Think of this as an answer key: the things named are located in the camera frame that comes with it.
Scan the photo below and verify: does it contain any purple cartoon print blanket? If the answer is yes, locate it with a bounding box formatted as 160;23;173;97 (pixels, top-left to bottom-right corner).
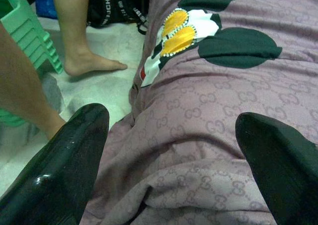
79;0;318;225

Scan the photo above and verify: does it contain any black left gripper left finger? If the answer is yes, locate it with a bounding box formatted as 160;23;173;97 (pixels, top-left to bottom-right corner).
0;103;110;225

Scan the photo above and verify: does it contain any blue plastic bag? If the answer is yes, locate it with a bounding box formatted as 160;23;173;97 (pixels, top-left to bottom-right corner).
34;0;59;19

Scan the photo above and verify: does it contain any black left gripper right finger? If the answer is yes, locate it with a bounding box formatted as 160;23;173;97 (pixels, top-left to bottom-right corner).
235;112;318;225

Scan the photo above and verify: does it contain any green plastic stool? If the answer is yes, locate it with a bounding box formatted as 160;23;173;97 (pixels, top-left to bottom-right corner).
0;0;64;128

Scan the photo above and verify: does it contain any black bag with white lettering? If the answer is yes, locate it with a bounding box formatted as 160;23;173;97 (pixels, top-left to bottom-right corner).
86;0;152;36

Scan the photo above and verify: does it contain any person in black clothes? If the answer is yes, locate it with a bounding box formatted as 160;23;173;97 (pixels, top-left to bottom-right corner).
0;0;129;140

